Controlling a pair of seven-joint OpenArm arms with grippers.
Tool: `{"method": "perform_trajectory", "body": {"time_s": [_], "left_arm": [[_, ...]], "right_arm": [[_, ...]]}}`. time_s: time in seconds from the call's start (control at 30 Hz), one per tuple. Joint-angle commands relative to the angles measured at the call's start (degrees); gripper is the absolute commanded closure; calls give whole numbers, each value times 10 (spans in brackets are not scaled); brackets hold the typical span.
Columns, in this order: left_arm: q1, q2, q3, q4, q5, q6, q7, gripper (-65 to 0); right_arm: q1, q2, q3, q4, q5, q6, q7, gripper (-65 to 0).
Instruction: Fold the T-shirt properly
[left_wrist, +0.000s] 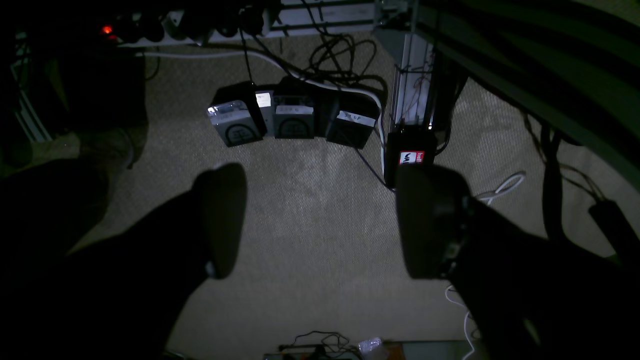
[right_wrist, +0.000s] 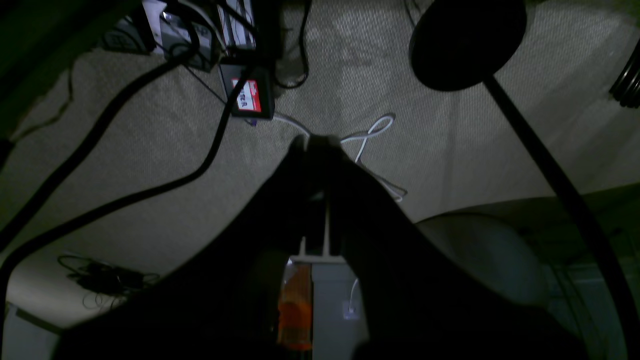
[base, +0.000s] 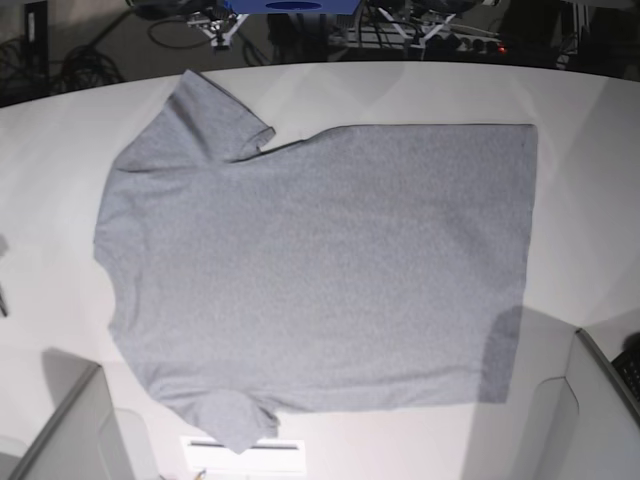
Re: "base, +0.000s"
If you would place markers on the grey T-shirt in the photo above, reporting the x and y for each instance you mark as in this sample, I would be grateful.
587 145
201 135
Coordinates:
369 267

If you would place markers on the grey partition panel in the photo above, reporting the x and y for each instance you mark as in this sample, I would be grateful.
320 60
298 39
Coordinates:
86 437
584 424

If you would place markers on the right grey partition panel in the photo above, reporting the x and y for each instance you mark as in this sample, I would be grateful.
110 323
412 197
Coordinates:
584 424

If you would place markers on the black keyboard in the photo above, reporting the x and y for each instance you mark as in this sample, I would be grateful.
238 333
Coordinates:
627 367

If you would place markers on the left grey partition panel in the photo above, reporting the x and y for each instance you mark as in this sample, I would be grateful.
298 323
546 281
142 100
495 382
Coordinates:
86 437

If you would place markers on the blue box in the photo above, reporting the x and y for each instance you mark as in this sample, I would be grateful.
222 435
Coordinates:
346 7

